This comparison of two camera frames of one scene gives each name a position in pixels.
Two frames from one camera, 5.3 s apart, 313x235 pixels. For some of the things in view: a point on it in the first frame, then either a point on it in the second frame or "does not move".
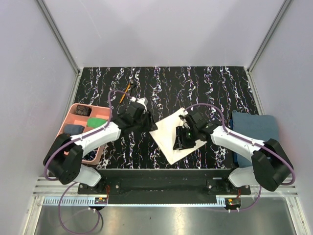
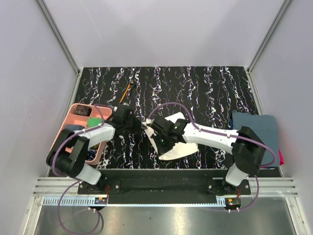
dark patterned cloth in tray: (83, 110) does not move
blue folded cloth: (259, 127) does not move
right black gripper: (180, 142) → (161, 149)
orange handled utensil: (124, 94) does not move
